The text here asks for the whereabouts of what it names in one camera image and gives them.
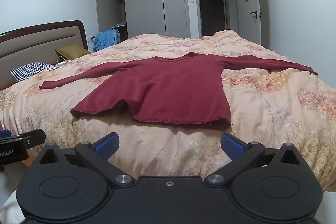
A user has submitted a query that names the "dark red long-sleeve shirt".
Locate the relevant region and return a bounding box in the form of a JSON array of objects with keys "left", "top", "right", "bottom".
[{"left": 40, "top": 52, "right": 315, "bottom": 129}]

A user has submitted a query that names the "blue clothes pile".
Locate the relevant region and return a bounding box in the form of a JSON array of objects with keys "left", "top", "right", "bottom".
[{"left": 93, "top": 29, "right": 120, "bottom": 52}]

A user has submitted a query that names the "padded bed headboard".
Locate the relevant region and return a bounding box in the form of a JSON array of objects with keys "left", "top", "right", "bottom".
[{"left": 1, "top": 20, "right": 88, "bottom": 90}]

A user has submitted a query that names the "olive green pillow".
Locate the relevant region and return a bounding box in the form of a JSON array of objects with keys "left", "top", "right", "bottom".
[{"left": 55, "top": 44, "right": 90, "bottom": 60}]

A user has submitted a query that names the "white room door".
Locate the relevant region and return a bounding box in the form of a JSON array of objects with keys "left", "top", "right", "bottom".
[{"left": 237, "top": 0, "right": 261, "bottom": 45}]

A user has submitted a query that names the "white charger with cable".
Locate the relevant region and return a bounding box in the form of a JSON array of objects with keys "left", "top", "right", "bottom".
[{"left": 48, "top": 56, "right": 68, "bottom": 71}]

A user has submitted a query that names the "black door handle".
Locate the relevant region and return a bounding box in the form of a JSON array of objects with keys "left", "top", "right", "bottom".
[{"left": 250, "top": 11, "right": 262, "bottom": 19}]

